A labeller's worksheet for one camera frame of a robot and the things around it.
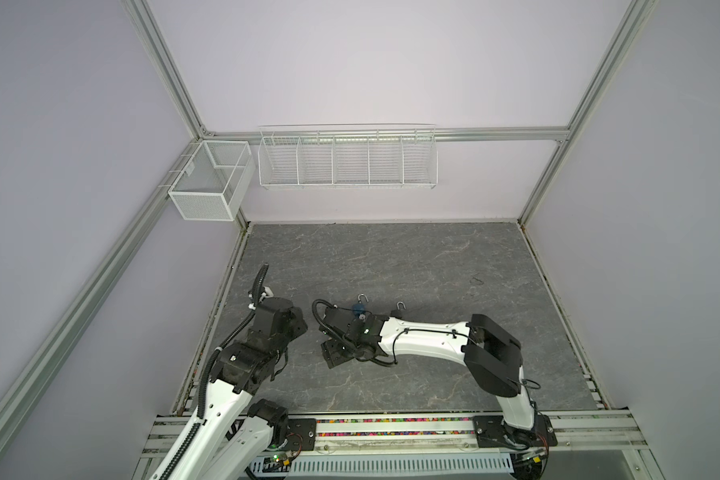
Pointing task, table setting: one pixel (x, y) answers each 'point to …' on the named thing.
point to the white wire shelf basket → (396, 156)
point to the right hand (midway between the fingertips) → (331, 354)
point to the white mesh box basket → (213, 181)
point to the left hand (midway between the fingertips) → (297, 317)
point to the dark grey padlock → (399, 312)
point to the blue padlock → (360, 307)
